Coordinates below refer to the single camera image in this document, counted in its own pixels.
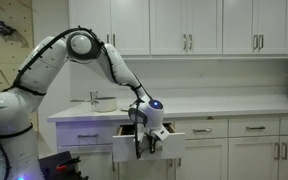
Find blue tool on pegboard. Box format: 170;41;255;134
0;21;15;36

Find black tool tray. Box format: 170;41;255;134
39;151;89;180

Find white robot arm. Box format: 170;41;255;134
0;27;169;180

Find white drawer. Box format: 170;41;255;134
228;117;279;137
175;119;228;140
112;123;185;162
56;121;117;146

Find white upper wall cabinets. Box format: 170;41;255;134
69;0;288;56

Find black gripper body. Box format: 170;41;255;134
146;134;159;146

